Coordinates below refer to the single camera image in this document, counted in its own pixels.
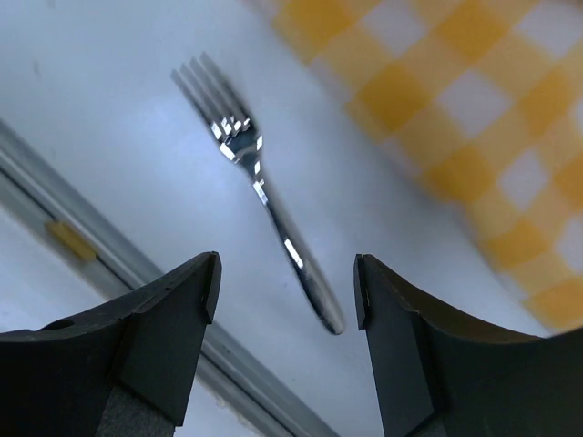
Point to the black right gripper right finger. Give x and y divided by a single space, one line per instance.
439 371

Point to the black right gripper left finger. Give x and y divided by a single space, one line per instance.
123 368

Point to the yellow white checkered cloth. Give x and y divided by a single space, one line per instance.
481 103

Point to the silver fork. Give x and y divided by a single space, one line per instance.
239 139

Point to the yellow tape piece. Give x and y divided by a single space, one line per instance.
71 240

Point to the aluminium front rail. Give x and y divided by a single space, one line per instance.
36 192

